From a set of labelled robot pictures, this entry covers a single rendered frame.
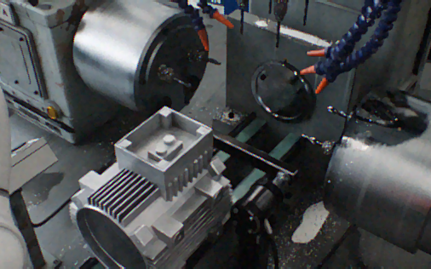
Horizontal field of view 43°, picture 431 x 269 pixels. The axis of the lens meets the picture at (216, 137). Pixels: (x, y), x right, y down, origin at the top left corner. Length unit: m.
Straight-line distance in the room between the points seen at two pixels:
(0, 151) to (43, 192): 0.64
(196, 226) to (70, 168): 0.54
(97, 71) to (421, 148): 0.66
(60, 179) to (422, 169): 0.81
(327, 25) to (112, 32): 0.45
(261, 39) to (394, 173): 0.42
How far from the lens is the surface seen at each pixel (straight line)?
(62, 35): 1.23
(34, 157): 0.97
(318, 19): 1.19
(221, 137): 1.02
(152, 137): 0.89
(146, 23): 1.12
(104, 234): 0.95
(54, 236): 1.20
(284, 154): 1.14
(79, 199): 0.85
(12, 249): 0.59
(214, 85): 1.54
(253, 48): 1.16
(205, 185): 0.86
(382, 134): 0.88
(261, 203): 0.89
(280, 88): 1.15
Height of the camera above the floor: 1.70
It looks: 41 degrees down
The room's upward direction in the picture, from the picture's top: straight up
